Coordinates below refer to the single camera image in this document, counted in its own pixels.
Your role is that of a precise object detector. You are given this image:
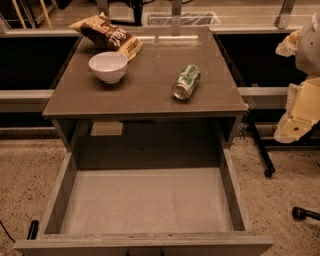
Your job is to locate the white ceramic bowl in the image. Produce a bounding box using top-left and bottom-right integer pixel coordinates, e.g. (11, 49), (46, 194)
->
(88, 52), (128, 84)

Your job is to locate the black table leg with caster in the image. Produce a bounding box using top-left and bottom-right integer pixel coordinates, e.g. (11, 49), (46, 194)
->
(249, 121), (275, 178)

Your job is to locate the black chair caster leg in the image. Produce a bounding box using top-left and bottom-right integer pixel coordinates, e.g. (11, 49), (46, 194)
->
(292, 207), (320, 221)

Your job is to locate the wire mesh basket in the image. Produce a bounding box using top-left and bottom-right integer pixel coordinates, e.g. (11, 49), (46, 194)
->
(142, 11), (221, 26)

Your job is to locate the green soda can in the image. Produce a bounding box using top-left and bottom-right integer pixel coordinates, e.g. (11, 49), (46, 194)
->
(172, 65), (201, 100)

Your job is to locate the brown chip bag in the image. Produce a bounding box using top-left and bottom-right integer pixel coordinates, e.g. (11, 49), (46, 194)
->
(70, 12), (142, 60)

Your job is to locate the grey drawer cabinet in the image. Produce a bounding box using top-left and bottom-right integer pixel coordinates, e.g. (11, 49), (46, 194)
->
(43, 28), (247, 170)

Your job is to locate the open grey top drawer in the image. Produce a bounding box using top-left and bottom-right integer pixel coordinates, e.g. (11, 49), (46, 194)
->
(13, 119), (275, 256)

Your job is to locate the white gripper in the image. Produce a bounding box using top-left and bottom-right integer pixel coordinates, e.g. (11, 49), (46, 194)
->
(274, 12), (320, 144)

